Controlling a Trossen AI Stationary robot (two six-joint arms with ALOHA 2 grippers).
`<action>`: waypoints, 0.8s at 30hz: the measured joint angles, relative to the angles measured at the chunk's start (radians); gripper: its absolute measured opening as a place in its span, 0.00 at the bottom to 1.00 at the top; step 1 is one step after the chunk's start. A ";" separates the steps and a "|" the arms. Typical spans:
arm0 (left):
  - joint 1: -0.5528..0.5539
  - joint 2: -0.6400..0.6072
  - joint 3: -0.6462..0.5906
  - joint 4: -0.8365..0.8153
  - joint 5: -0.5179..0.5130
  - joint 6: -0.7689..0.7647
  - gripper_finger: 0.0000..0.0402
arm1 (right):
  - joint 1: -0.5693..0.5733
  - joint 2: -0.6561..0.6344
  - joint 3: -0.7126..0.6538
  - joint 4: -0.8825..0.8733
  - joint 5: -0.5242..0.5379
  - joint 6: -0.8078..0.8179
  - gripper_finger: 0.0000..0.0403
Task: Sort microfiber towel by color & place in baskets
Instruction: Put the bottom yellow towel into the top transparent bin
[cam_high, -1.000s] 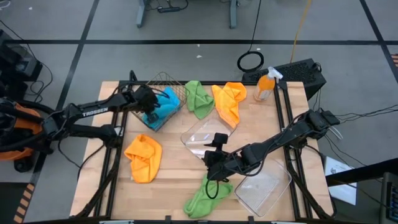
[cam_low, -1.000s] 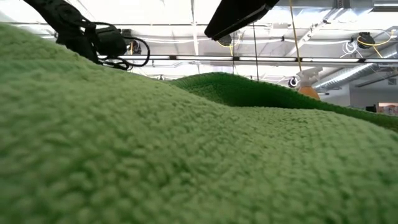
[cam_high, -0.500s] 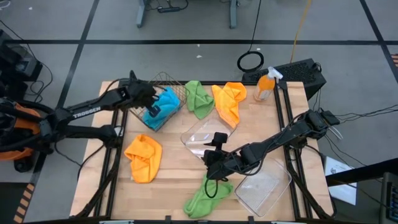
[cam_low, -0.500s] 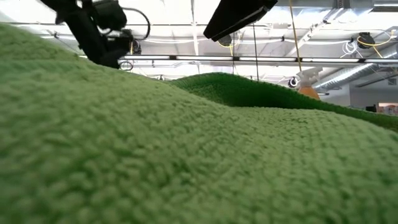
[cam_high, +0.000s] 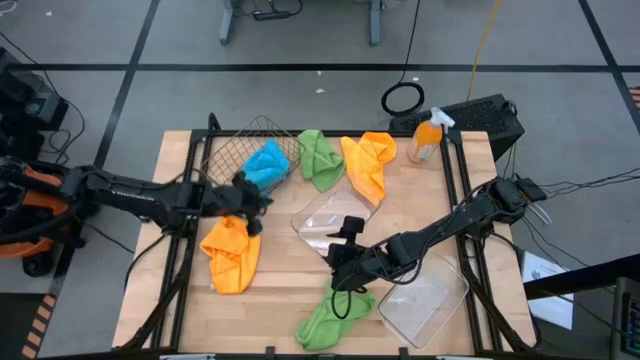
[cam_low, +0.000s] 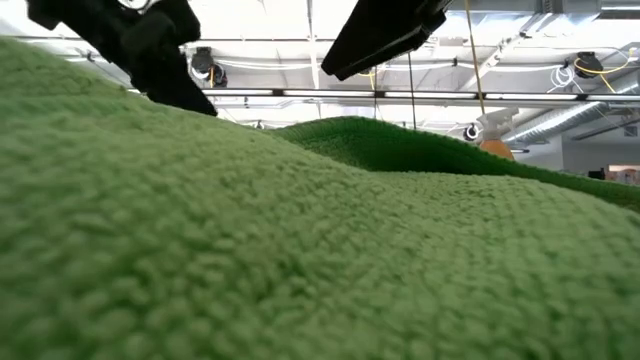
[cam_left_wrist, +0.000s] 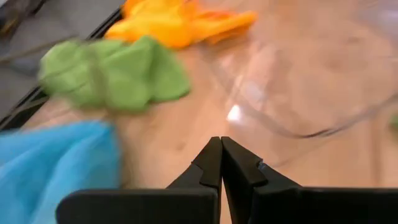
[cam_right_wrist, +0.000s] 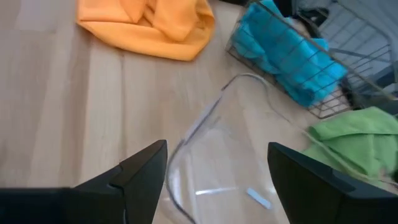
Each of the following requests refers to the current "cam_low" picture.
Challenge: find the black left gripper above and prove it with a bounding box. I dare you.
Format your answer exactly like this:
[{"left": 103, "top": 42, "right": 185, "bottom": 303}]
[{"left": 25, "top": 0, "right": 219, "bottom": 117}]

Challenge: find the green microfiber towel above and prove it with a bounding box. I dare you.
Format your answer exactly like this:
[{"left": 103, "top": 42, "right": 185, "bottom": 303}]
[{"left": 0, "top": 37, "right": 640, "bottom": 360}]

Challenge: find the long ceiling light bar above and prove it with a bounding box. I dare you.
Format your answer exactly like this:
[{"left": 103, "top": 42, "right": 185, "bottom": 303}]
[{"left": 127, "top": 87, "right": 640, "bottom": 103}]

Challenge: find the orange spray bottle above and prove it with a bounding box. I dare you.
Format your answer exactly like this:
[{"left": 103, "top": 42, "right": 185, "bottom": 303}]
[{"left": 475, "top": 107, "right": 516, "bottom": 161}]

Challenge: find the black ceiling cable reel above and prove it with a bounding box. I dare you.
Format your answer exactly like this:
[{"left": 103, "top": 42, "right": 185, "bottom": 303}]
[
  {"left": 189, "top": 46, "right": 229, "bottom": 89},
  {"left": 573, "top": 51, "right": 605, "bottom": 80}
]

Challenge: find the black hanging cable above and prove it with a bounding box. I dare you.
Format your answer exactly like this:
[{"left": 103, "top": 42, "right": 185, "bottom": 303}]
[{"left": 407, "top": 49, "right": 417, "bottom": 131}]

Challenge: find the yellow hanging cable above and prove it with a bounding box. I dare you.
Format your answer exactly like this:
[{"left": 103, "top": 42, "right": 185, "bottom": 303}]
[{"left": 463, "top": 0, "right": 487, "bottom": 116}]

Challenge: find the white coiled cable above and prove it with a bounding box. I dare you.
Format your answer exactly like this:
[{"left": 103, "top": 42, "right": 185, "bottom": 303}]
[{"left": 549, "top": 64, "right": 577, "bottom": 94}]

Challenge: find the silver ventilation duct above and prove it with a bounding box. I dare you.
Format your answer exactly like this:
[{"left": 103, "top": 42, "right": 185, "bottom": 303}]
[{"left": 502, "top": 69, "right": 640, "bottom": 146}]

